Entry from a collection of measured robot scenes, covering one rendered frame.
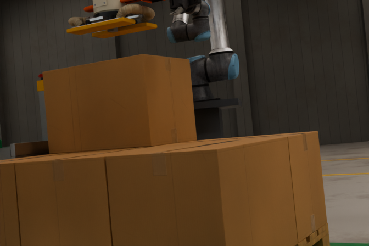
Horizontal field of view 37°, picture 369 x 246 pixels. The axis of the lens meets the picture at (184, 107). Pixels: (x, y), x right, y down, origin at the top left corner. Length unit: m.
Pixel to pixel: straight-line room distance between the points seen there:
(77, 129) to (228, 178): 1.17
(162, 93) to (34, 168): 0.77
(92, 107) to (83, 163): 0.77
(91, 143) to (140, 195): 0.91
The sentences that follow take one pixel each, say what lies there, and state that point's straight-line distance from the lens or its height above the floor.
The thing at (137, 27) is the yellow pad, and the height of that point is 1.12.
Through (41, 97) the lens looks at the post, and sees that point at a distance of 3.71.
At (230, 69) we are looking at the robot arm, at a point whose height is 0.93.
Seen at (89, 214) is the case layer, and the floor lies 0.36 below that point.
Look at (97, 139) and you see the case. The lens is 2.57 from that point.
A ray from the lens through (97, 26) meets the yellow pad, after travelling 2.66.
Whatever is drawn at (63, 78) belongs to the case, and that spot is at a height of 0.90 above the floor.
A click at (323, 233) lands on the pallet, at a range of 2.47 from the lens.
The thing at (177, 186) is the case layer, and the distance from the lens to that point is 1.65.
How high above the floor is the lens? 0.61
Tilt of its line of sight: 2 degrees up
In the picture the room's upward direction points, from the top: 5 degrees counter-clockwise
